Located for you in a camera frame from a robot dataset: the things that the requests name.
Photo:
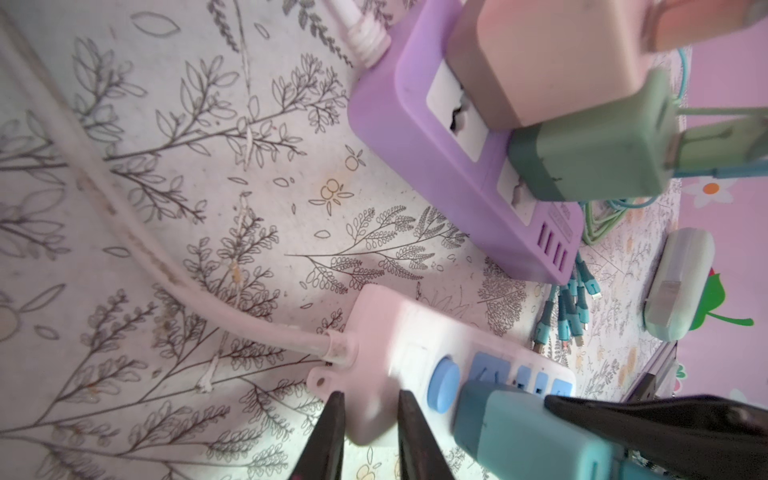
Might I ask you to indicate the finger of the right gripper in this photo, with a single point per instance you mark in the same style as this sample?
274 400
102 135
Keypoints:
696 437

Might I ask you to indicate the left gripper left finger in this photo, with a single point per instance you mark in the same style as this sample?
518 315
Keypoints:
322 456

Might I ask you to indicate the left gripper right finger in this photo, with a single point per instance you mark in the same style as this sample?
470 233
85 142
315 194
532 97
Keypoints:
420 455

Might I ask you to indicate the blue charger plug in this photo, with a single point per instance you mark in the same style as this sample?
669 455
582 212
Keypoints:
510 433

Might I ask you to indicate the green charger plug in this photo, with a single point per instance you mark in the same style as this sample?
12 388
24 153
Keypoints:
634 146

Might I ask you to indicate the pink charger plug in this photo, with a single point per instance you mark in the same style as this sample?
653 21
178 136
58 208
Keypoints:
526 62

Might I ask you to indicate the white blue power strip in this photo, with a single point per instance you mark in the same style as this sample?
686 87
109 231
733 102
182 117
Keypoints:
405 345

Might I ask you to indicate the pale green soap box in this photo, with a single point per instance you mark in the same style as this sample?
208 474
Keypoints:
678 283

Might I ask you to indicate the purple power strip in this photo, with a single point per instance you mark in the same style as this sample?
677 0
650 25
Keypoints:
412 112

